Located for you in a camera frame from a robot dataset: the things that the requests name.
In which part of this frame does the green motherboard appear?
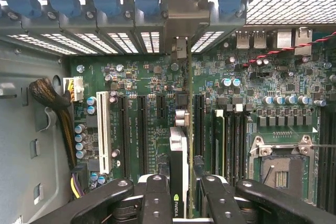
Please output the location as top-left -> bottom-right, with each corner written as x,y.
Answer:
69,28 -> 336,209

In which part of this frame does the red black twisted wire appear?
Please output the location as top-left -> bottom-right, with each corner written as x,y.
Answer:
243,31 -> 336,67

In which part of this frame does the braided power cable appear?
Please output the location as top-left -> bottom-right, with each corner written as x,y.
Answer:
28,76 -> 87,200

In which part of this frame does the short black expansion slot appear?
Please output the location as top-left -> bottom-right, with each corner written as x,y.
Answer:
156,94 -> 166,120

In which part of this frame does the CPU socket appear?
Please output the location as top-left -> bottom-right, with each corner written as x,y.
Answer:
249,134 -> 318,204

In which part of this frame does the white PCI expansion slot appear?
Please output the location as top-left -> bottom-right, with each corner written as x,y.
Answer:
96,91 -> 110,175

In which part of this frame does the black RAM slot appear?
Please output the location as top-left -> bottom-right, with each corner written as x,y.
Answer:
225,111 -> 233,183
327,108 -> 336,208
232,111 -> 239,184
239,111 -> 248,185
318,108 -> 328,206

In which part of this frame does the grey open PC case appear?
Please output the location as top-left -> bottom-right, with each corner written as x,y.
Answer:
0,0 -> 336,224

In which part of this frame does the long black expansion slot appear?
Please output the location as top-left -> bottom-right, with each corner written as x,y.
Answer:
193,93 -> 206,158
136,94 -> 149,176
118,94 -> 129,180

